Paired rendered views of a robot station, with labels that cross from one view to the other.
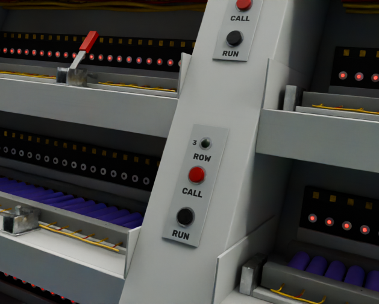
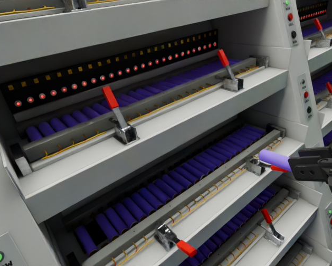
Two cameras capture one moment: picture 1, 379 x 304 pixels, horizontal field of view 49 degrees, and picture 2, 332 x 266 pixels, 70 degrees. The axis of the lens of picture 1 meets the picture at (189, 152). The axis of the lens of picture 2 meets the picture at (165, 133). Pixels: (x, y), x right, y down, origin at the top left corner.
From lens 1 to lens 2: 0.83 m
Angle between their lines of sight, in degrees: 61
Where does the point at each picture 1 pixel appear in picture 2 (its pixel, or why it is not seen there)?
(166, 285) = (312, 133)
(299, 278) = not seen: hidden behind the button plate
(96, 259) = (286, 148)
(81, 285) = not seen: hidden behind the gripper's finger
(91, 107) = (259, 93)
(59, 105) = (245, 102)
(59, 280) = not seen: hidden behind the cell
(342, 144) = (319, 62)
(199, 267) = (315, 121)
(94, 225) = (266, 141)
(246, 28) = (294, 28)
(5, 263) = (266, 183)
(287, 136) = (311, 66)
